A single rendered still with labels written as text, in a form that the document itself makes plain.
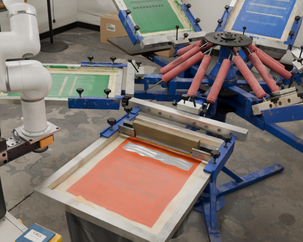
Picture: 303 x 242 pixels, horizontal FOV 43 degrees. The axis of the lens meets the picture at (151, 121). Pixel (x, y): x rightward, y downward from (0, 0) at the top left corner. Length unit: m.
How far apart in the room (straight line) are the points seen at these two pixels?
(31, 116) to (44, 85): 0.38
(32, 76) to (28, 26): 0.16
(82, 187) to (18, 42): 0.70
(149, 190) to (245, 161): 2.10
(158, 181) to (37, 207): 1.53
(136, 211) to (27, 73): 0.68
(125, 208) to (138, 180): 0.19
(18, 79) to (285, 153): 3.02
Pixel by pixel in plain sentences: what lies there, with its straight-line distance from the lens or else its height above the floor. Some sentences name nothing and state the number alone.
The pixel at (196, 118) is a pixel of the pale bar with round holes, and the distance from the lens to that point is 2.05.
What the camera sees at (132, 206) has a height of 0.96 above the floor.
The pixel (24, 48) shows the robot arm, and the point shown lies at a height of 1.61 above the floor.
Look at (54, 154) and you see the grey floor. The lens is 3.63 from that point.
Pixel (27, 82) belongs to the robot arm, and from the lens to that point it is 1.32.
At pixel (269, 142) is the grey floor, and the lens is 4.03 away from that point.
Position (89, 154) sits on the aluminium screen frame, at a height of 0.98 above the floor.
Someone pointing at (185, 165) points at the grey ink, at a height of 0.96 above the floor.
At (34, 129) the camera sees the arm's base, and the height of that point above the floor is 1.16.
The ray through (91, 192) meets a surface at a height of 0.96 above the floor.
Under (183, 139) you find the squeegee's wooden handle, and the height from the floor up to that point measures 1.05.
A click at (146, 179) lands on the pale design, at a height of 0.96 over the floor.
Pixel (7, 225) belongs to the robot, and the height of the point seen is 0.28.
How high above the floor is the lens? 2.01
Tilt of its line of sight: 29 degrees down
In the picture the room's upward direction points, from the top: 3 degrees clockwise
